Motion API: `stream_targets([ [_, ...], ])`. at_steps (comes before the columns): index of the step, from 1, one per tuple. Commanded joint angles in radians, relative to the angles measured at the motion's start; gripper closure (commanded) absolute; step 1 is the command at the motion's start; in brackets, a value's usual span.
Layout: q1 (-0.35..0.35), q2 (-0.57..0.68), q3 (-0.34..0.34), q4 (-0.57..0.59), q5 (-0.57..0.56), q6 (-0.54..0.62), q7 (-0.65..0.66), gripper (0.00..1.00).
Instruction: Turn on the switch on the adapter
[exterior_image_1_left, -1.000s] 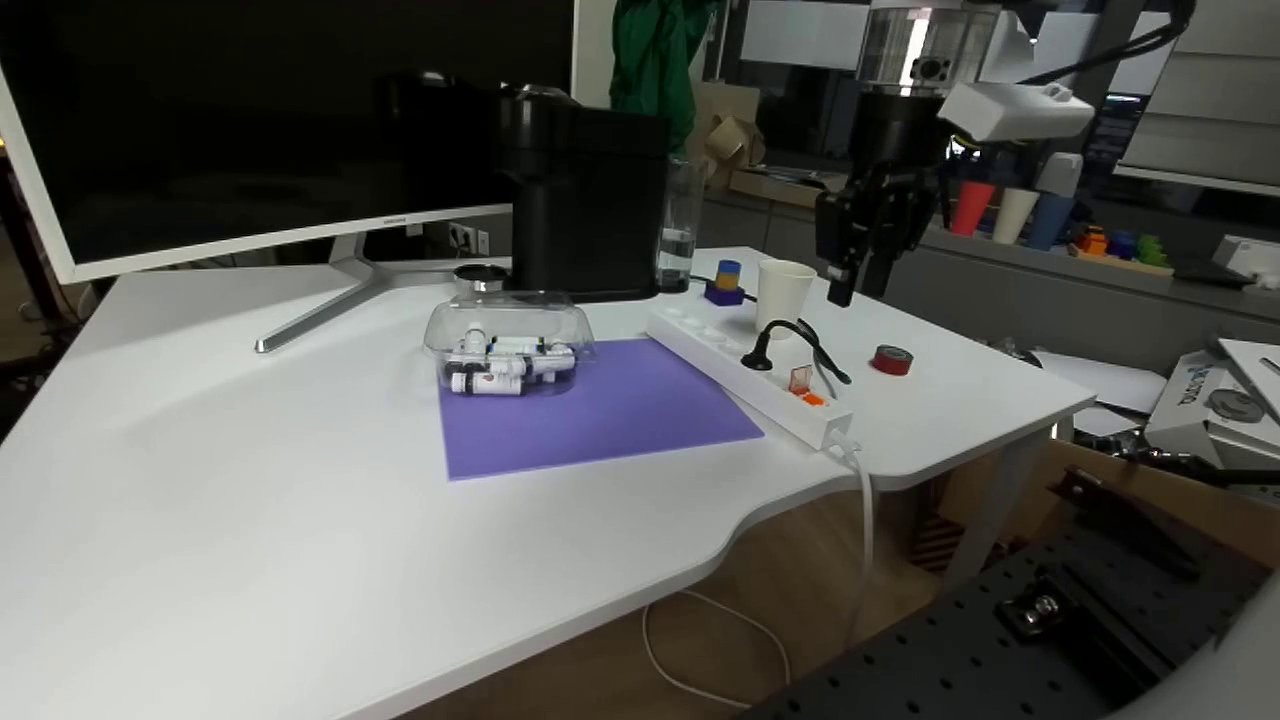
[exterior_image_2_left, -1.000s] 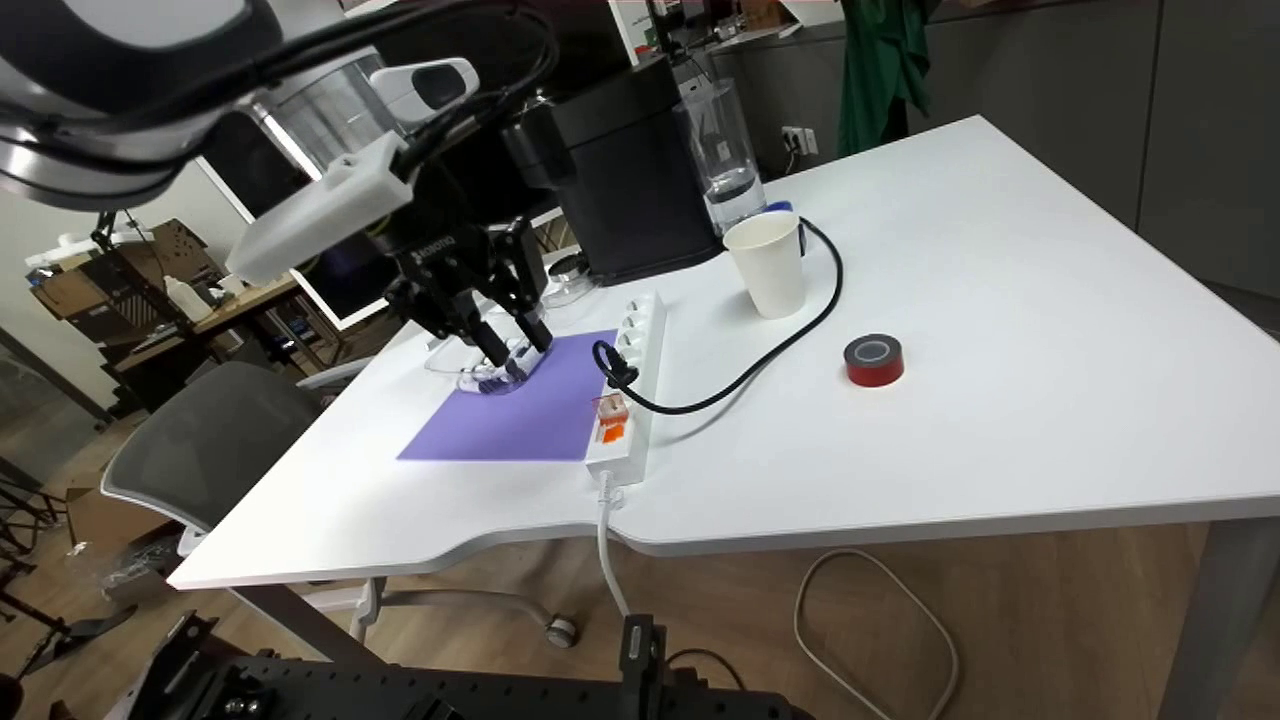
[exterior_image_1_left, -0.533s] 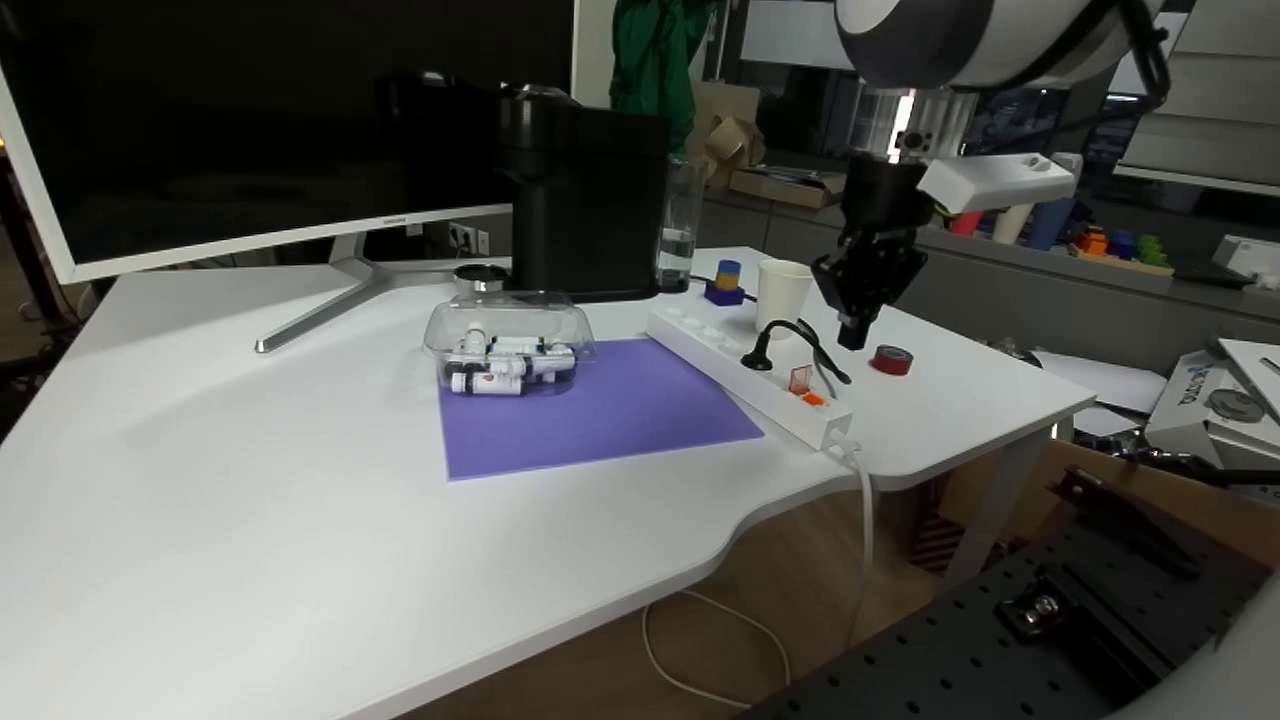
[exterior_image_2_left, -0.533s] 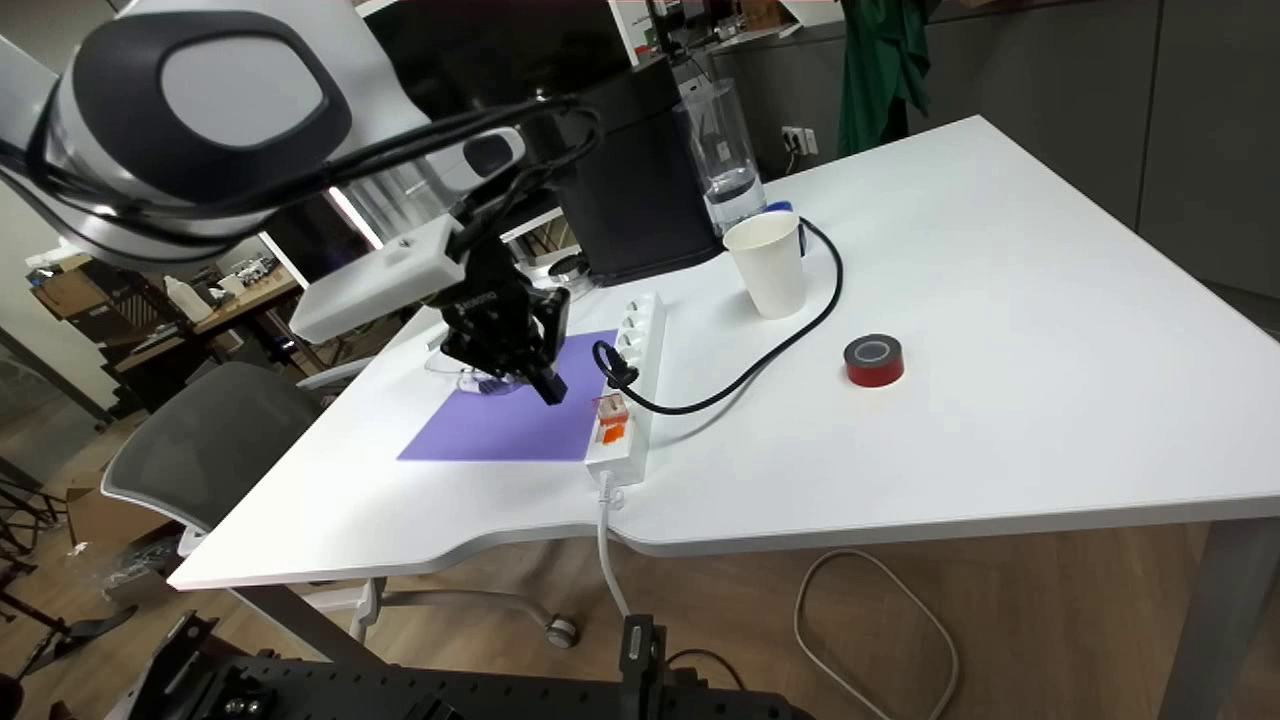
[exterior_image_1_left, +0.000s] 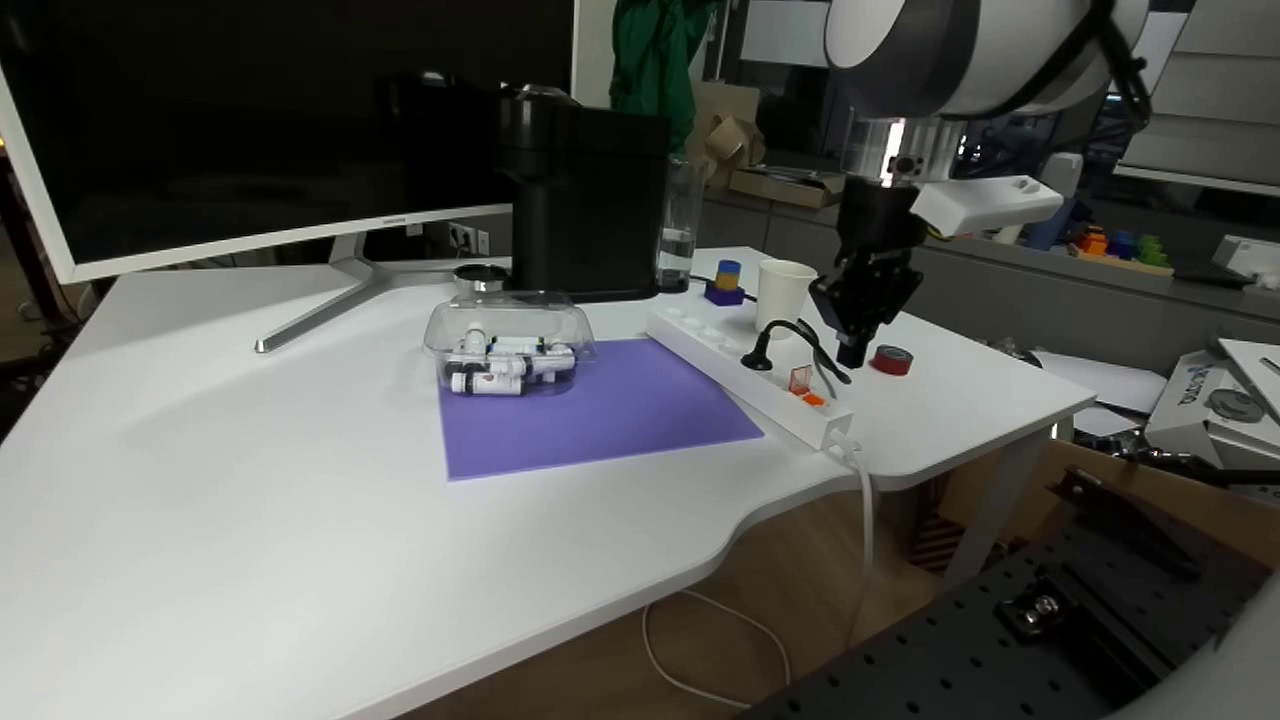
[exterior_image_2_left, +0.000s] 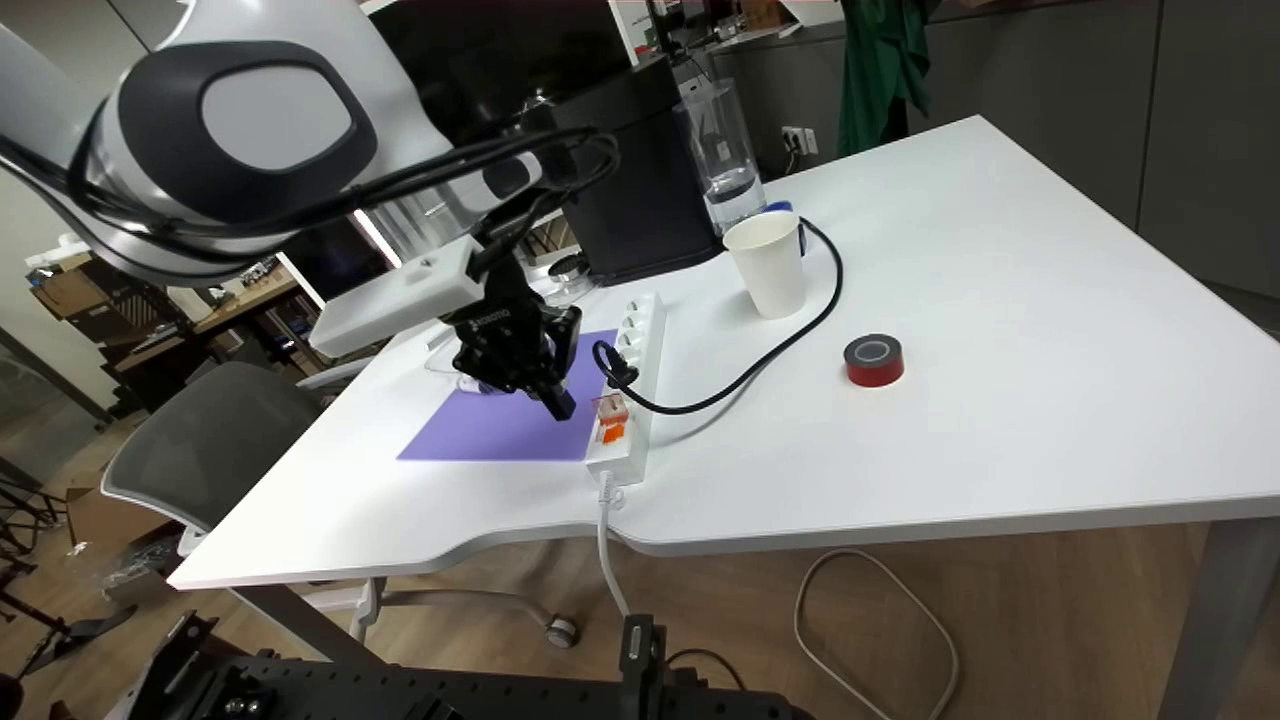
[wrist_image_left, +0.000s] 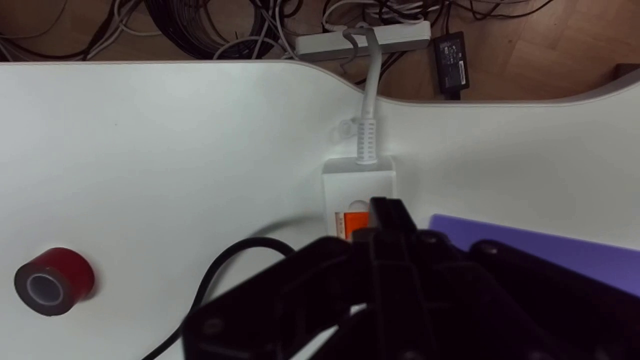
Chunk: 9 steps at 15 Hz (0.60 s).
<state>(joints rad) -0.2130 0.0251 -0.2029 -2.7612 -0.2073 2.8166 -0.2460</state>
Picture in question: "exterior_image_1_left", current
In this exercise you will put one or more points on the purple mat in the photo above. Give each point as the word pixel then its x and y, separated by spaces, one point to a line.
pixel 604 417

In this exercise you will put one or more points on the white slatted panel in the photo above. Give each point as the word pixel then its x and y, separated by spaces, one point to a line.
pixel 1206 106

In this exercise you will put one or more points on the white power strip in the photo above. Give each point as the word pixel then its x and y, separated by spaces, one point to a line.
pixel 721 351

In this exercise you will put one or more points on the silver monitor stand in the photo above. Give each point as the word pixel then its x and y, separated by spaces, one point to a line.
pixel 348 280

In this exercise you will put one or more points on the blue yellow toy block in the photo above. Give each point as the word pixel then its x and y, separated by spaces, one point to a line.
pixel 724 280

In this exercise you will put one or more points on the white printed box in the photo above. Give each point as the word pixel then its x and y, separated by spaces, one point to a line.
pixel 1206 404

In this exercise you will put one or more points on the blue cup stack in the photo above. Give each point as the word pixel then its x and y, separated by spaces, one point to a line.
pixel 1060 200

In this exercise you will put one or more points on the blue toy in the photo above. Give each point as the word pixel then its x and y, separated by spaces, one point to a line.
pixel 1125 246

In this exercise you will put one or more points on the white coffee capsule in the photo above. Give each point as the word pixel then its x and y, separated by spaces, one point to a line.
pixel 550 357
pixel 501 382
pixel 470 352

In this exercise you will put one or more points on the orange toy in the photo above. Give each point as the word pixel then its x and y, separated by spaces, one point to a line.
pixel 1095 241

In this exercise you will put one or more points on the white frame computer monitor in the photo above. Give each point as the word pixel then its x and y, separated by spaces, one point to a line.
pixel 267 132

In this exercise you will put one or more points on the clear water tank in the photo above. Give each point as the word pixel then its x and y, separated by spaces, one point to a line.
pixel 681 226

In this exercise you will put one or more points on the cardboard box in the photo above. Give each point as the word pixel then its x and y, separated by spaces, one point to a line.
pixel 724 127

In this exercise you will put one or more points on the black coffee machine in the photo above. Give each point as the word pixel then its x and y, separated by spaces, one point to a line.
pixel 584 200

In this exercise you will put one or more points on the white paper cup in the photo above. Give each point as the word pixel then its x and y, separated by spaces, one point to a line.
pixel 784 291

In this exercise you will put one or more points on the black perforated board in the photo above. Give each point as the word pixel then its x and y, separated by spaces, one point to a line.
pixel 1014 640

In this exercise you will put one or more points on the grey table leg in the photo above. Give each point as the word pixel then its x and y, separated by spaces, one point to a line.
pixel 994 513

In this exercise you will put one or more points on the green toy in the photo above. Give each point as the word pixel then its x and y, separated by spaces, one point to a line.
pixel 1152 249

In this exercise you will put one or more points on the green cloth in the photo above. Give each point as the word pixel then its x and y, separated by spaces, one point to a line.
pixel 657 60

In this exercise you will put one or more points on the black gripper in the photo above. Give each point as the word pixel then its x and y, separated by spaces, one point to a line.
pixel 878 226

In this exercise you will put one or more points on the small dark red block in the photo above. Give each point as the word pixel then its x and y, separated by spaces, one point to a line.
pixel 890 357

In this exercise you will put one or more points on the clear glass bowl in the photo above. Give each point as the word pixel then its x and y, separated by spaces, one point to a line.
pixel 510 318

